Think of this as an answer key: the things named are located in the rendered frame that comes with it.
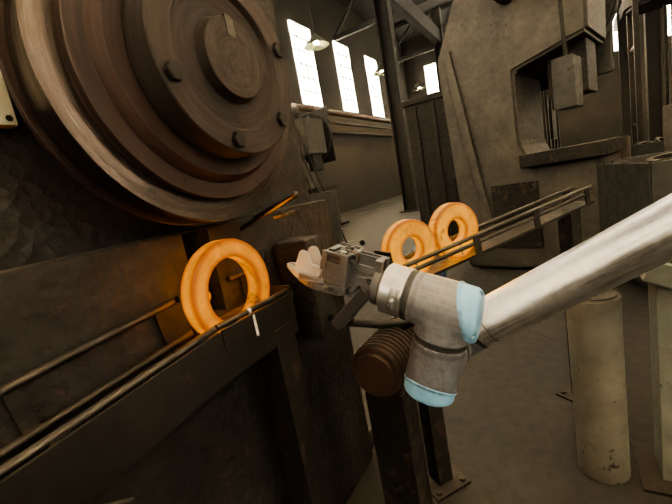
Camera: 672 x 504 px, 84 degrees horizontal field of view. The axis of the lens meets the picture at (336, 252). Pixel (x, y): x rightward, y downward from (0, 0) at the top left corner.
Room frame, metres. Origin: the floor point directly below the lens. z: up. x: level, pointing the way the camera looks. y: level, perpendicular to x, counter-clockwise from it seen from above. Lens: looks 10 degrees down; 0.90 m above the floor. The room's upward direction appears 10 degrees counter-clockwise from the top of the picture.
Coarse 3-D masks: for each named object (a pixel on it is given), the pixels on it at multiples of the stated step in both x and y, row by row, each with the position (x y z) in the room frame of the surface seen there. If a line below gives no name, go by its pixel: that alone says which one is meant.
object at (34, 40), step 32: (32, 0) 0.47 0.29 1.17; (32, 32) 0.46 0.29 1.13; (32, 64) 0.46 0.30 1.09; (32, 96) 0.49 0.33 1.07; (64, 96) 0.48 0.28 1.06; (64, 128) 0.47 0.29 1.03; (96, 128) 0.50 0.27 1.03; (96, 160) 0.49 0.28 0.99; (128, 160) 0.52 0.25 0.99; (128, 192) 0.52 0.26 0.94; (160, 192) 0.55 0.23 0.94; (256, 192) 0.72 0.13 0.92
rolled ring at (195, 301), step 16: (224, 240) 0.67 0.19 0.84; (240, 240) 0.70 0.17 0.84; (192, 256) 0.64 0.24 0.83; (208, 256) 0.63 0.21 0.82; (224, 256) 0.66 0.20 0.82; (240, 256) 0.69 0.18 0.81; (256, 256) 0.72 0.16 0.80; (192, 272) 0.60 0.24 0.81; (208, 272) 0.62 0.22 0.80; (256, 272) 0.72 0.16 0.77; (192, 288) 0.59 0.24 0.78; (256, 288) 0.72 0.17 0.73; (192, 304) 0.59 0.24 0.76; (208, 304) 0.61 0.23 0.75; (192, 320) 0.60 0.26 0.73; (208, 320) 0.60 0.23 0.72
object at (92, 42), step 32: (64, 0) 0.49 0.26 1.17; (96, 0) 0.50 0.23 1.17; (64, 32) 0.48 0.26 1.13; (96, 32) 0.50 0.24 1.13; (64, 64) 0.48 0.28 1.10; (96, 64) 0.50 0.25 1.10; (128, 64) 0.51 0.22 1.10; (96, 96) 0.49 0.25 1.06; (128, 96) 0.50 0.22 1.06; (128, 128) 0.52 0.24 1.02; (160, 128) 0.53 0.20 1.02; (160, 160) 0.55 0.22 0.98; (192, 160) 0.57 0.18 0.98; (224, 160) 0.62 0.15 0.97; (256, 160) 0.68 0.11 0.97; (192, 192) 0.58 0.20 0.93; (224, 192) 0.63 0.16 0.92
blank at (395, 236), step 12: (396, 228) 0.95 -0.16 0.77; (408, 228) 0.96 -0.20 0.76; (420, 228) 0.97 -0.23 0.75; (384, 240) 0.95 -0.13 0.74; (396, 240) 0.94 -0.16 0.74; (420, 240) 0.97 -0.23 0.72; (432, 240) 0.99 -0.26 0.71; (396, 252) 0.94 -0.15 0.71; (420, 252) 0.98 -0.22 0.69; (420, 264) 0.97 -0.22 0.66
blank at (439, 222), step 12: (444, 204) 1.04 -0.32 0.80; (456, 204) 1.02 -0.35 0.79; (432, 216) 1.02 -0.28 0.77; (444, 216) 1.01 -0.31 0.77; (456, 216) 1.02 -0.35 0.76; (468, 216) 1.04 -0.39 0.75; (432, 228) 1.00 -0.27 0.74; (444, 228) 1.00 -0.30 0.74; (468, 228) 1.04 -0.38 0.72; (444, 240) 1.00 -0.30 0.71; (456, 240) 1.04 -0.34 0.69; (444, 252) 1.00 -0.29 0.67; (468, 252) 1.03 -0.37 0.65
